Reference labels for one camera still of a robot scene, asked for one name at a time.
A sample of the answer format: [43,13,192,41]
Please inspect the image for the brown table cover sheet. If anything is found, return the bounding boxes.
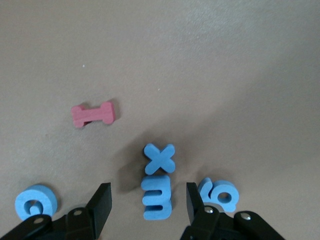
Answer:
[0,0,320,240]

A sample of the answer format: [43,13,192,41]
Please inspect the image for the blue lowercase letter g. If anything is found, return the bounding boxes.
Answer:
[198,177,240,213]

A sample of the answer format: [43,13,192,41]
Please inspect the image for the blue capital letter G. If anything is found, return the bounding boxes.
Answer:
[14,184,58,221]

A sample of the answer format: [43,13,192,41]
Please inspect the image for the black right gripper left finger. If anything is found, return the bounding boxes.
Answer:
[0,182,112,240]

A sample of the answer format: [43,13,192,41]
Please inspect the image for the blue letter x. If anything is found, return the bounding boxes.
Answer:
[142,143,177,176]

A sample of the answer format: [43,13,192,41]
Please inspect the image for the red letter I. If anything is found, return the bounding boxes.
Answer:
[70,101,116,129]

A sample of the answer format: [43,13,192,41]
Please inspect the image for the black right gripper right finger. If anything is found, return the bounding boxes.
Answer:
[179,181,286,240]

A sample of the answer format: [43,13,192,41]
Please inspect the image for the blue letter m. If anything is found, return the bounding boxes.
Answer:
[140,174,173,221]

